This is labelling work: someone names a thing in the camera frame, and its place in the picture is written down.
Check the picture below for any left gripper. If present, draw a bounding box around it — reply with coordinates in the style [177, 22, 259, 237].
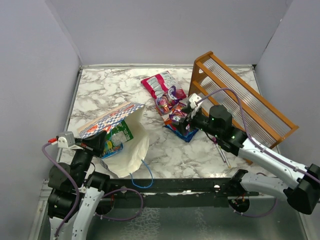
[70, 129, 108, 187]

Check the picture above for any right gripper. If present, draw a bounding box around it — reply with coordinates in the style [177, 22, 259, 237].
[170, 107, 221, 139]

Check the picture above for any purple Fox's candy bag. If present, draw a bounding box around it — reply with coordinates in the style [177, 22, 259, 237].
[169, 108, 188, 123]
[155, 85, 184, 116]

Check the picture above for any blue snack bag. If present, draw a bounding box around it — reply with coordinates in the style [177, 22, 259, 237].
[164, 124, 199, 143]

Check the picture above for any blue colourful candy bag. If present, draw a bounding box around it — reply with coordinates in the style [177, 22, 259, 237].
[101, 143, 124, 159]

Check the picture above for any green snack bag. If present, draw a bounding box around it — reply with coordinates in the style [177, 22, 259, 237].
[105, 120, 134, 149]

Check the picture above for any blue checkered paper bag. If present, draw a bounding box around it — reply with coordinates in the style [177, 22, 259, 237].
[77, 102, 150, 179]

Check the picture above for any pink snack bag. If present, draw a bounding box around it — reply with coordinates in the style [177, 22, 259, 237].
[140, 71, 187, 100]

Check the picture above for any orange snack bag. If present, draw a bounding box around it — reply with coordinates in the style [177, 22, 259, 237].
[161, 113, 173, 125]

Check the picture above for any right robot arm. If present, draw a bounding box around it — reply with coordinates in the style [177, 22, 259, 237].
[174, 105, 320, 215]

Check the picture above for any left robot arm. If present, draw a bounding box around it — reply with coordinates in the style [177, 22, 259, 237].
[42, 130, 111, 240]

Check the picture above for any purple marker pen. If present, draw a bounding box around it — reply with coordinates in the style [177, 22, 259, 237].
[212, 137, 218, 145]

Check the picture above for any wooden shelf rack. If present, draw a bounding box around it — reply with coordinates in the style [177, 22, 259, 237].
[188, 51, 299, 149]

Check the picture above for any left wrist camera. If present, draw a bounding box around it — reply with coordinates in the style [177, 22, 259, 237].
[48, 131, 83, 150]

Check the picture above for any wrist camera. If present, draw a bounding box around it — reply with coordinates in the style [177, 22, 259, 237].
[48, 131, 83, 150]
[187, 93, 202, 119]

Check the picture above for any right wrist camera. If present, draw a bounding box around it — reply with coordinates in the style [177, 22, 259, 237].
[187, 93, 202, 119]

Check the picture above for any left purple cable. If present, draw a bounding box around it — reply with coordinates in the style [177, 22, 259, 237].
[41, 142, 81, 238]

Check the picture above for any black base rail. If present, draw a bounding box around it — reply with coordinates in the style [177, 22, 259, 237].
[98, 178, 259, 211]

